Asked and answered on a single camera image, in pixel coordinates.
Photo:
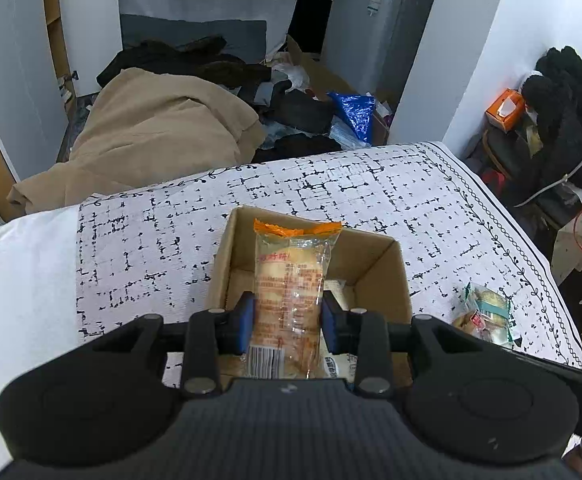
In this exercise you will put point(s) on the white plastic bag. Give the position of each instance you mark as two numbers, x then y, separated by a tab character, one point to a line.
296	77

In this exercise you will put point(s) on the white wardrobe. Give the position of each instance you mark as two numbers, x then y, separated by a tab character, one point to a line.
16	60

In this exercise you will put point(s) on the black white grid blanket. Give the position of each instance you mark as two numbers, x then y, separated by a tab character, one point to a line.
146	240

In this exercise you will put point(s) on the clear orange bread packet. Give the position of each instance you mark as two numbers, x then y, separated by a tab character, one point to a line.
286	290

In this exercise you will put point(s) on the black fluffy coat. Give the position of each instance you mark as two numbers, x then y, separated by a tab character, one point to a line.
571	110

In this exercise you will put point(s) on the black jacket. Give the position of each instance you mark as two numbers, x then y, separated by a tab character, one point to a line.
171	57

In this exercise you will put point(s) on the red label snack packet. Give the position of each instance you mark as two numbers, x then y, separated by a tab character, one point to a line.
471	322

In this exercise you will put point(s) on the brown chair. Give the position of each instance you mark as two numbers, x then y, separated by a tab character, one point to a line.
506	155

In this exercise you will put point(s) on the white snack packet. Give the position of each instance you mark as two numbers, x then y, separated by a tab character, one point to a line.
338	366

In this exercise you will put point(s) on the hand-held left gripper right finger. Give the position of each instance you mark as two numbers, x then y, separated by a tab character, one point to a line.
332	322

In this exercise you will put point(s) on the orange tissue box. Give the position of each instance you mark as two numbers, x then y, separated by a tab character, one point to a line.
503	115

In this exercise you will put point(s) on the flat cardboard sheet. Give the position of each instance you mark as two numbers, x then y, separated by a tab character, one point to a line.
321	77

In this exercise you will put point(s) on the grey fridge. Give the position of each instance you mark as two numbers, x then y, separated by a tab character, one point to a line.
371	35

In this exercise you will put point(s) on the white bed sheet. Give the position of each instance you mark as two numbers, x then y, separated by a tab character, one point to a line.
21	310

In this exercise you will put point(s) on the dark grey board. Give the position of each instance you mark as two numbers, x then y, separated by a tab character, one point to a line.
196	30

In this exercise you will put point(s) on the blue plastic bag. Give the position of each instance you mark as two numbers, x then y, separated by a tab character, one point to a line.
356	115

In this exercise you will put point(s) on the cardboard box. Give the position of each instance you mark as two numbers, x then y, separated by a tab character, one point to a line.
371	270

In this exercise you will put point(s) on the beige blanket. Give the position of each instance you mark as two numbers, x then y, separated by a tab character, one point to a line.
146	130

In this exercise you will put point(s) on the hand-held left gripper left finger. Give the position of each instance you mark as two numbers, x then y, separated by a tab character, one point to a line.
246	322

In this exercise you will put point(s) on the black cloth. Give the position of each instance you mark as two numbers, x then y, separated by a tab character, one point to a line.
301	110
301	146

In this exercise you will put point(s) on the green edged snack packet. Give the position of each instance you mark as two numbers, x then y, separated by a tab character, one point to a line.
493	305

